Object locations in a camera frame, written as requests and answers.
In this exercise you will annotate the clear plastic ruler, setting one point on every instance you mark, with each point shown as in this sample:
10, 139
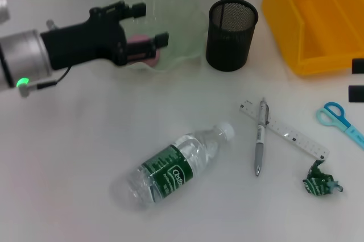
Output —
298, 139

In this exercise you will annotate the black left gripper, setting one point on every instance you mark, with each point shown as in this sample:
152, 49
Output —
85, 40

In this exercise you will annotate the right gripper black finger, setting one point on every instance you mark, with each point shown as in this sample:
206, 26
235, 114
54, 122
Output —
357, 93
358, 66

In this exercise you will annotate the clear green-label water bottle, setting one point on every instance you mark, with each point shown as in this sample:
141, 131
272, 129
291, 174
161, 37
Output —
170, 168

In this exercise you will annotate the pink peach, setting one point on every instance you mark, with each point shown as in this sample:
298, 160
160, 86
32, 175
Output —
139, 39

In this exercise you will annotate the green glass fruit plate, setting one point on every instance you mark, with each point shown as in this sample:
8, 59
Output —
176, 20

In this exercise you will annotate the black mesh pen holder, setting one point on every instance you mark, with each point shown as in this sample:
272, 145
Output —
227, 49

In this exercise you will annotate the blue teal scissors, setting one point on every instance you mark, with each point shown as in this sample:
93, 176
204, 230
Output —
347, 128

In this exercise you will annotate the grey white ballpoint pen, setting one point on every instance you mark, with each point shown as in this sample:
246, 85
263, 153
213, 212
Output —
259, 151

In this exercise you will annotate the yellow plastic bin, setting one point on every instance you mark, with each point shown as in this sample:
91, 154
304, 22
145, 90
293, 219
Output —
284, 12

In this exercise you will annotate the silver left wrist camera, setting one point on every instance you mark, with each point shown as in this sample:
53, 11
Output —
3, 9

